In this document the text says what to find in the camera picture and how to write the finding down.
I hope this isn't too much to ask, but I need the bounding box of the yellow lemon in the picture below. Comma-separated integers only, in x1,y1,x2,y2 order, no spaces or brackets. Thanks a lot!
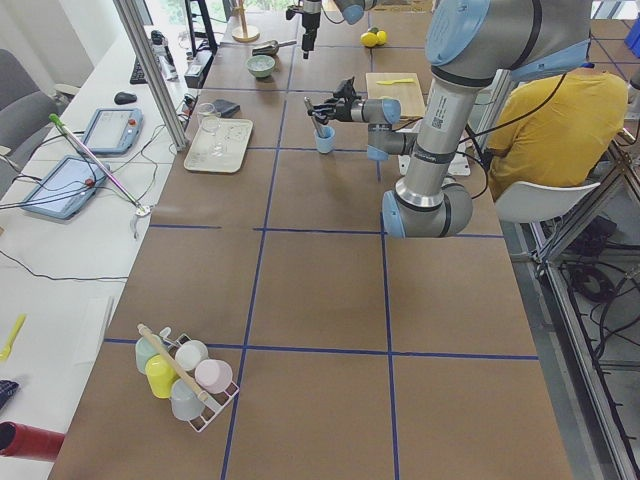
376,30,388,45
360,31,378,48

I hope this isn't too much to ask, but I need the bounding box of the yellow plastic spatula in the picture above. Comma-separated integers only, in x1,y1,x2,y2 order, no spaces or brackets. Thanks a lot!
0,313,27,362

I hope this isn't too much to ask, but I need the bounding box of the black computer mouse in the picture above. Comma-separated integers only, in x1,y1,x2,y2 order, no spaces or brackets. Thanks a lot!
113,91,137,105

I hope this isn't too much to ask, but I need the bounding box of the iridescent metal rod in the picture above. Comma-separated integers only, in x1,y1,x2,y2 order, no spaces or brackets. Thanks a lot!
48,113,151,217

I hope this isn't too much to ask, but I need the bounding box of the grey blue cup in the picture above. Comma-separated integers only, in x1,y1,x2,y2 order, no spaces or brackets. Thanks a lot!
170,379,205,421

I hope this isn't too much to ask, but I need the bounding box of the person in yellow shirt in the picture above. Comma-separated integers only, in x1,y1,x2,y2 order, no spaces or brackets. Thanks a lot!
487,67,628,199

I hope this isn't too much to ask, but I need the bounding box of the black keyboard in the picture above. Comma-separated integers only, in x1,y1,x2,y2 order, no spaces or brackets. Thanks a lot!
129,59,147,85

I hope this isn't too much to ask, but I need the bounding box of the teach pendant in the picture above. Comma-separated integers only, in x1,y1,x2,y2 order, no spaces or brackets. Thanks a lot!
21,155,108,220
82,108,143,156

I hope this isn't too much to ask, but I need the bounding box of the wooden cup tree stand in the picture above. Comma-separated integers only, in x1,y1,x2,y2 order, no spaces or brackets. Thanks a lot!
232,0,260,43

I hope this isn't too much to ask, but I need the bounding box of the steel ice scoop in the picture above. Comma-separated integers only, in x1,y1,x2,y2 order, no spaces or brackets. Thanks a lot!
251,40,297,56

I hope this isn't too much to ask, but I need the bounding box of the red cylinder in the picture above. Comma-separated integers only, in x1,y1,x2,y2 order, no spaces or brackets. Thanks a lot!
1,421,65,462

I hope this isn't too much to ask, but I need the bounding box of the light blue plastic cup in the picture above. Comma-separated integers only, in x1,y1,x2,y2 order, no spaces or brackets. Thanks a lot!
314,125,335,154

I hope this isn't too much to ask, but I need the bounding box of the wooden cutting board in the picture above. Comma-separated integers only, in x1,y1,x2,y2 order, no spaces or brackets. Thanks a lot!
366,72,425,119

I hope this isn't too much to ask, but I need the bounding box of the lower teach pendant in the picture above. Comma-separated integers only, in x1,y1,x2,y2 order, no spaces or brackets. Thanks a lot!
21,155,108,220

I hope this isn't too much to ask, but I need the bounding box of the white plastic chair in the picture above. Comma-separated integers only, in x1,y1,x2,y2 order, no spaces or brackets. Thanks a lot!
495,181,600,223

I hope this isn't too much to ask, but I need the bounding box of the yellow cup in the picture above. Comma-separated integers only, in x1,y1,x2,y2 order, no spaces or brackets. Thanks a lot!
145,354,179,399

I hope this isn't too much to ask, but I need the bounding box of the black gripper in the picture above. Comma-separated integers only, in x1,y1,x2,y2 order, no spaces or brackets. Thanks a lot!
302,24,319,60
309,98,353,123

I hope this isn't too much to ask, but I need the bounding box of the white cup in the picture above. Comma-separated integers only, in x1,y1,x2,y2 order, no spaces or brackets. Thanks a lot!
175,340,209,372

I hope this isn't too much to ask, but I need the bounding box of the aluminium frame post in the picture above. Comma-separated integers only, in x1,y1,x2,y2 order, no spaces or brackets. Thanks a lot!
113,0,188,152

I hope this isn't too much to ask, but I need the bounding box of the folded grey cloth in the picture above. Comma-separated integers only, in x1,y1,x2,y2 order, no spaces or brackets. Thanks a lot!
212,99,240,118

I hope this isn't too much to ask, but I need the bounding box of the mint green cup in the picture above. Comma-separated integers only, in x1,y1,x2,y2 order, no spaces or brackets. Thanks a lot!
134,337,158,374

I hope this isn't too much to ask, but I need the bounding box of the cream bear serving tray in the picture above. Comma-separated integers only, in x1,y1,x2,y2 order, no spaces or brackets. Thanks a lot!
183,119,253,174

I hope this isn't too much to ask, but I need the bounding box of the yellow plastic knife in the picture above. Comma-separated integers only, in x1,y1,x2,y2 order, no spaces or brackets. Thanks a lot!
376,77,415,86

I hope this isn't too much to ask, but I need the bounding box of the upper teach pendant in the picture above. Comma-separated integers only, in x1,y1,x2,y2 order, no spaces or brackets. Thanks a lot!
82,108,143,156

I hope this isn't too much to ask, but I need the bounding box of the clear wine glass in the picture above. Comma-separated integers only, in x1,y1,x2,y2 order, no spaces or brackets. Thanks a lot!
197,103,224,156

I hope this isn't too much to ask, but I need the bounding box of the white wire cup rack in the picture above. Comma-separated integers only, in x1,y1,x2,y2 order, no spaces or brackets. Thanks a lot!
160,327,239,432

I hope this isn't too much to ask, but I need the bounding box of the green bowl of ice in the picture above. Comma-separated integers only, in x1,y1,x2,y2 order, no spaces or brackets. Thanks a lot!
245,55,276,79

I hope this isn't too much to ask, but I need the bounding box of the wooden rack handle rod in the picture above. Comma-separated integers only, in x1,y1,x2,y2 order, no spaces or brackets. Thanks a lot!
137,323,208,403

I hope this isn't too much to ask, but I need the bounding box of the pink cup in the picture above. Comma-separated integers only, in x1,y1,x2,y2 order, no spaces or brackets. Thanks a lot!
194,359,233,394

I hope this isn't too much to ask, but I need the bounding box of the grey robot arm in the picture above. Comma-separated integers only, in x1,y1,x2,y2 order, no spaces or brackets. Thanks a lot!
288,0,378,59
307,1,591,238

